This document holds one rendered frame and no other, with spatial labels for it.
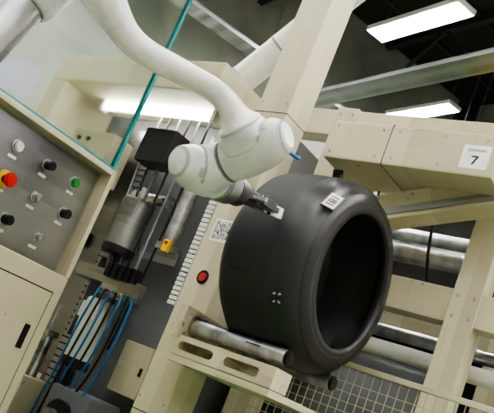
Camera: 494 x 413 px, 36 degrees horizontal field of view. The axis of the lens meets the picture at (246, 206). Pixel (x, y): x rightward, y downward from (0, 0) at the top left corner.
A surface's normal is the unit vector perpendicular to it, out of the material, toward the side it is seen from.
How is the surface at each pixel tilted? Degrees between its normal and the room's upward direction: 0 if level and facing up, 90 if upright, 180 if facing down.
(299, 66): 90
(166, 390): 90
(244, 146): 126
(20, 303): 90
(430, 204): 90
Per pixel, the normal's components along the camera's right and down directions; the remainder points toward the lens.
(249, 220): -0.46, -0.51
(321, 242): 0.69, 0.05
